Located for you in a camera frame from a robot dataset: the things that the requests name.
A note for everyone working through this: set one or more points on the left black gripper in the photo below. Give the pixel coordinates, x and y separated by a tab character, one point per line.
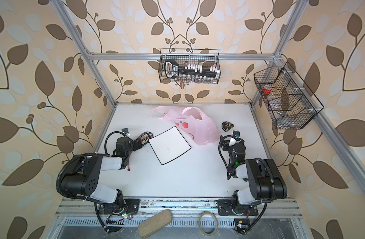
139	140

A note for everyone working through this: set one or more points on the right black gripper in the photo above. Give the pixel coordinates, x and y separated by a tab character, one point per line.
236	140

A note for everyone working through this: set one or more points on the pink plastic bag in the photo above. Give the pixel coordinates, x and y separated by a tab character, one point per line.
192	120

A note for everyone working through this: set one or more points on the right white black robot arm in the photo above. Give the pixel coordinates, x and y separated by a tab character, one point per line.
265	182

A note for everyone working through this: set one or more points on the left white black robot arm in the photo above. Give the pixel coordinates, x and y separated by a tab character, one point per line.
79	177

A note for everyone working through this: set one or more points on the black tape measure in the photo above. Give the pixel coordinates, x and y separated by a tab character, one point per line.
226	126

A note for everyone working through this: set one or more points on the white square plate black rim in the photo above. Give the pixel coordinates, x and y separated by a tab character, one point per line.
169	145

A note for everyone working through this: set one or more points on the clear tape roll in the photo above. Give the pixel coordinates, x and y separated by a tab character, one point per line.
208	224

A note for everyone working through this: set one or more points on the beige oval sponge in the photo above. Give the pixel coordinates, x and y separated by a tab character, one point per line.
154	224

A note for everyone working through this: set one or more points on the black socket set tool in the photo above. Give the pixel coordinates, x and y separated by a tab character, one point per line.
173	70

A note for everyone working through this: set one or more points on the black connector board with wires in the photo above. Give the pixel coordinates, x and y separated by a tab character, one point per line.
145	137

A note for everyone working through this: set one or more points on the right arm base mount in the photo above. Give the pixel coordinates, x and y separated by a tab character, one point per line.
228	207

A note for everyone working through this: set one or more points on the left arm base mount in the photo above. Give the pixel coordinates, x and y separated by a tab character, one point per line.
119	207

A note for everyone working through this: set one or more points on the black wire basket right wall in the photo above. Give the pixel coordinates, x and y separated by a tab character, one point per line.
292	103

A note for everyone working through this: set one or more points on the black wire basket wall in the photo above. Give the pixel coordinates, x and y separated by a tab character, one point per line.
292	103
207	57

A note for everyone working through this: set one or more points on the black wire basket back wall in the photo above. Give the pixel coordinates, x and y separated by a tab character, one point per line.
207	57

